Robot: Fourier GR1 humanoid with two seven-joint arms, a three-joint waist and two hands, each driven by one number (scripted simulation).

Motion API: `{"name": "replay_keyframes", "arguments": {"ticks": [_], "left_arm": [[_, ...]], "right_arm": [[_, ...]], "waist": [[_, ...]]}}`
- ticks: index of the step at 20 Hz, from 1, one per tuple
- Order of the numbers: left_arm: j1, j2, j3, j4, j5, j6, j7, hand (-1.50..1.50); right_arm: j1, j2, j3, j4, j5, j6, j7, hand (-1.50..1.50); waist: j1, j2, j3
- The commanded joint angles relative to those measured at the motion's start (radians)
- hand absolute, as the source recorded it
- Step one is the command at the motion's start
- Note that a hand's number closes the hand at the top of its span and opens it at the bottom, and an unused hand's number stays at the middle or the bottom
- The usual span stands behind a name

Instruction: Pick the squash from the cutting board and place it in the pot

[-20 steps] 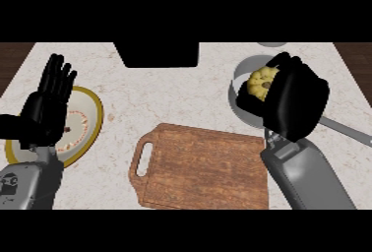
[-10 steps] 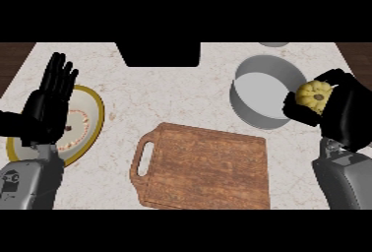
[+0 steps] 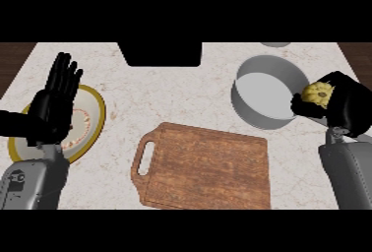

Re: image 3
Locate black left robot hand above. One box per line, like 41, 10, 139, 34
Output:
0, 51, 84, 148

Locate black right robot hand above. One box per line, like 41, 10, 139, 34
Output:
289, 70, 372, 139

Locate yellow squash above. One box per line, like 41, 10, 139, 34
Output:
301, 81, 335, 109

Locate grey metal pot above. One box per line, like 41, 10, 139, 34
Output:
230, 54, 312, 130

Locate brown wooden cutting board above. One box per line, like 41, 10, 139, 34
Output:
130, 121, 272, 211

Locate white plate with yellow rim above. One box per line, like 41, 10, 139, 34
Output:
7, 84, 108, 164

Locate grey round object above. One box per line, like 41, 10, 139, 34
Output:
260, 41, 292, 48

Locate black appliance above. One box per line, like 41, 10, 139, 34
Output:
117, 41, 204, 68

